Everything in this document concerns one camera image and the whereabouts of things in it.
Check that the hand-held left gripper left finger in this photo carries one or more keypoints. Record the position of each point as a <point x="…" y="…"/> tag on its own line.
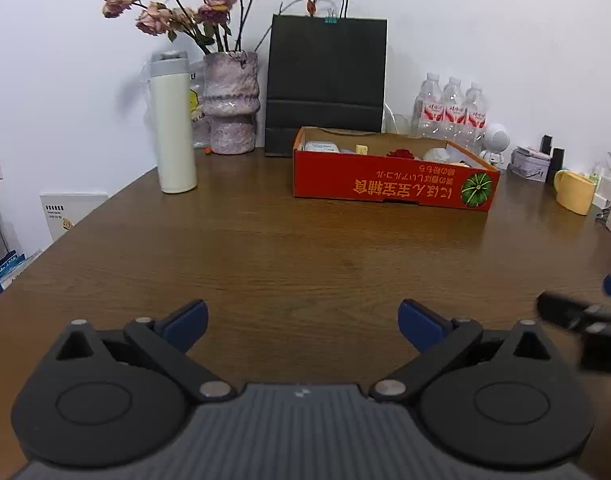
<point x="185" y="322"/>

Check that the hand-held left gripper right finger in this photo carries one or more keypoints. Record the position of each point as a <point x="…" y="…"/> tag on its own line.
<point x="420" y="325"/>

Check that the orange cardboard box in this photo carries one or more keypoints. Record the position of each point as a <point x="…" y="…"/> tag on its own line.
<point x="385" y="190"/>

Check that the red artificial rose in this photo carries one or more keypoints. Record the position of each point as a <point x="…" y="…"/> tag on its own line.
<point x="400" y="153"/>

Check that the small yellow item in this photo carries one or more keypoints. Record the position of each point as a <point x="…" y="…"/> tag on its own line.
<point x="361" y="149"/>

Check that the wooden desktop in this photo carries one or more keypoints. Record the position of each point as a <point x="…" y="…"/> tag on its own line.
<point x="285" y="260"/>

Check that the yellow mug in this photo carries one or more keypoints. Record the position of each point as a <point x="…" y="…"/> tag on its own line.
<point x="575" y="192"/>

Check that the black lipstick tube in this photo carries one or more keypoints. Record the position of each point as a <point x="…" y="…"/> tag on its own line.
<point x="546" y="146"/>
<point x="555" y="166"/>

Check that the small patterned tin box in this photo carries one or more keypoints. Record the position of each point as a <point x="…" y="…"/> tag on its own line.
<point x="528" y="165"/>

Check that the white printed carton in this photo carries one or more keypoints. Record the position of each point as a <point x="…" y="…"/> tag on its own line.
<point x="72" y="215"/>

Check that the white round robot toy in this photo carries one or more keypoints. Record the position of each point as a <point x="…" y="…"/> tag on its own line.
<point x="495" y="137"/>

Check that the white thermos bottle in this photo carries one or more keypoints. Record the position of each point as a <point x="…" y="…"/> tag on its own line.
<point x="173" y="135"/>

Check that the blue printed packet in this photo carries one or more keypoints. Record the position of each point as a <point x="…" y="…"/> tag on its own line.
<point x="5" y="267"/>

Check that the smiley face plastic bag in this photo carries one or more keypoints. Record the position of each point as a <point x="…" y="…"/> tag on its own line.
<point x="198" y="125"/>

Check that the clear glass jar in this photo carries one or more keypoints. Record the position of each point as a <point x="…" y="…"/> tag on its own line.
<point x="400" y="122"/>

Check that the plastic wrapped white packet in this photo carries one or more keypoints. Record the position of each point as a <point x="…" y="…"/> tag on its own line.
<point x="321" y="147"/>

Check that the clear water bottle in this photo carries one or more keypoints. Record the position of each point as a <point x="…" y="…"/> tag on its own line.
<point x="475" y="117"/>
<point x="430" y="110"/>
<point x="454" y="112"/>

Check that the mottled purple ceramic vase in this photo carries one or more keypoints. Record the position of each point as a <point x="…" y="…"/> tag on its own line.
<point x="230" y="110"/>

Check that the black paper bag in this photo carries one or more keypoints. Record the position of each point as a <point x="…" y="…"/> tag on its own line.
<point x="325" y="75"/>

